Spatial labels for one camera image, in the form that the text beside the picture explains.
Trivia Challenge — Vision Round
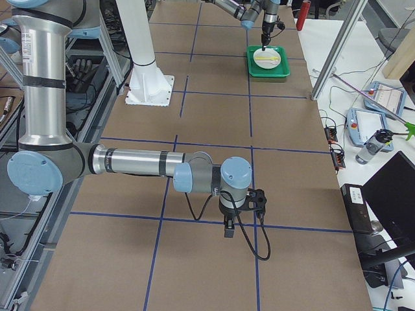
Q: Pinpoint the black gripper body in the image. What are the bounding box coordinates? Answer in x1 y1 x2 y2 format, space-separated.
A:
261 21 274 44
219 192 248 224

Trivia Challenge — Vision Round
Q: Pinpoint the white round plate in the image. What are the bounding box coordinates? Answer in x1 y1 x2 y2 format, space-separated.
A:
253 48 281 69

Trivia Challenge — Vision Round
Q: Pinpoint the yellow plastic spoon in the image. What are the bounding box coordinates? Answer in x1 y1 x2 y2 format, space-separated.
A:
254 56 280 62

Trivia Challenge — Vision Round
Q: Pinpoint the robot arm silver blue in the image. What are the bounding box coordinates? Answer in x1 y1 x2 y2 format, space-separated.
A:
206 0 280 51
7 1 252 238

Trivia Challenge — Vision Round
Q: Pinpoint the green plastic tray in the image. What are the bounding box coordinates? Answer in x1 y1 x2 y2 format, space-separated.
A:
246 45 291 78

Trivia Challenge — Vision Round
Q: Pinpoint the red cylinder tube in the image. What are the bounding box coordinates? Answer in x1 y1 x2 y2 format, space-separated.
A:
296 0 311 32

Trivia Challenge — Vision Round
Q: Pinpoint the near blue teach pendant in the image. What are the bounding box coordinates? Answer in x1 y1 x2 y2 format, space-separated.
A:
346 108 388 147

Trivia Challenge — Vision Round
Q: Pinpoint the blue teach pendant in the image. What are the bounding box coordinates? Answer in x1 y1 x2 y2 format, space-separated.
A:
346 108 388 147
365 81 407 116

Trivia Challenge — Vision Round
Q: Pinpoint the black desktop box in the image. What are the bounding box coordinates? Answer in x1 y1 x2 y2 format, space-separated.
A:
340 183 383 235

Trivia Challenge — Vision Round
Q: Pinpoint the far blue teach pendant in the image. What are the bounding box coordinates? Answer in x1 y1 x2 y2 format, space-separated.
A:
365 81 407 116

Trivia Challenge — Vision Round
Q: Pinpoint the clear water bottle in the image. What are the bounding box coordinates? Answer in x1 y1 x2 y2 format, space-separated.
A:
355 129 394 165

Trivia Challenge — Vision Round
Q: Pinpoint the black computer monitor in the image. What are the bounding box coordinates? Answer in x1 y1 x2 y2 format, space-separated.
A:
361 151 414 269

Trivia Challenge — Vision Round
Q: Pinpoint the metal stand with green clip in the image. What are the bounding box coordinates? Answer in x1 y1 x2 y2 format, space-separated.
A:
332 73 414 141

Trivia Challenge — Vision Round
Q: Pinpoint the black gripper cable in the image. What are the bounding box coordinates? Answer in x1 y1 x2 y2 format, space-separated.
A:
184 190 272 260

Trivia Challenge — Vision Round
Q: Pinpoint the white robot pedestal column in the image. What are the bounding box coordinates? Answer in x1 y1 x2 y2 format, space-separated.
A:
116 0 174 107

